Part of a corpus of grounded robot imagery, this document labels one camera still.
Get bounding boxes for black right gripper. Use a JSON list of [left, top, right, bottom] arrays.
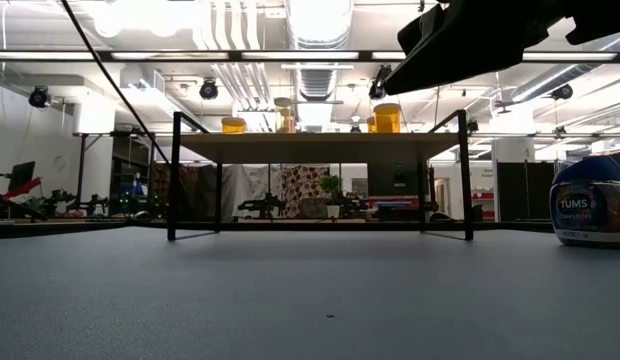
[[382, 0, 586, 96]]

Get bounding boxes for small clear yellow pill bottle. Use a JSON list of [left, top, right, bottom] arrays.
[[273, 97, 297, 135]]

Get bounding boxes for blue Tums bottle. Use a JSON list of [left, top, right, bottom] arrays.
[[548, 154, 620, 250]]

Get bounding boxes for wooden shelf black metal legs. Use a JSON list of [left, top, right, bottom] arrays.
[[167, 109, 475, 242]]

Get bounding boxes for black ceiling spotlight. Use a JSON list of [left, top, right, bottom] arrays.
[[550, 83, 575, 101], [368, 64, 394, 101], [198, 78, 220, 101], [28, 85, 51, 109]]

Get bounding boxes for black room partition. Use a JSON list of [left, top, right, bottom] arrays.
[[497, 160, 559, 223]]

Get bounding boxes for green plant white pot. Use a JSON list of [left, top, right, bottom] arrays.
[[319, 173, 344, 220]]

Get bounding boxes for patterned hanging cloth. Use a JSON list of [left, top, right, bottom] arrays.
[[281, 164, 331, 219]]

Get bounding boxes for white hanging cloth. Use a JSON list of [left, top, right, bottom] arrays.
[[220, 164, 284, 221]]

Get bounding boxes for blue-grey table mat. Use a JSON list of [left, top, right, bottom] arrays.
[[0, 227, 620, 360]]

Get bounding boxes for white air vent box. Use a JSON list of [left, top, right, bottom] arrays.
[[119, 67, 184, 119]]

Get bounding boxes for black background monitor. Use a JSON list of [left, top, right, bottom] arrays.
[[8, 160, 36, 192]]

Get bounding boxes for silver round air duct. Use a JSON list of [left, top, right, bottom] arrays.
[[284, 0, 355, 103]]

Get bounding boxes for long black arm cable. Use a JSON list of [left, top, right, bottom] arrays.
[[59, 0, 172, 169]]

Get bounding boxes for black aluminium rig frame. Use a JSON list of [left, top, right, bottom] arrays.
[[0, 218, 559, 241]]

